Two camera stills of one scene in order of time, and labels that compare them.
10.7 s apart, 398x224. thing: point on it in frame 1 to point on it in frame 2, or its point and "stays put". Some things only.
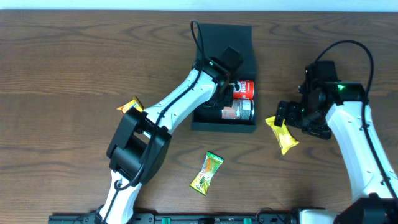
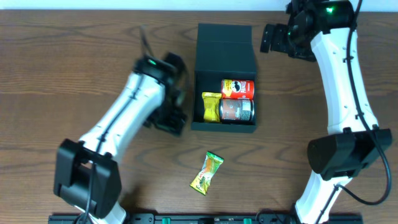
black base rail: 180,218 stays put
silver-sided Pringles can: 241,109 stays put
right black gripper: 282,111 to 268,38
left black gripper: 224,94 to 170,121
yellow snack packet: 284,137 to 211,106
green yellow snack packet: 211,163 stays put
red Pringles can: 244,89 stays put
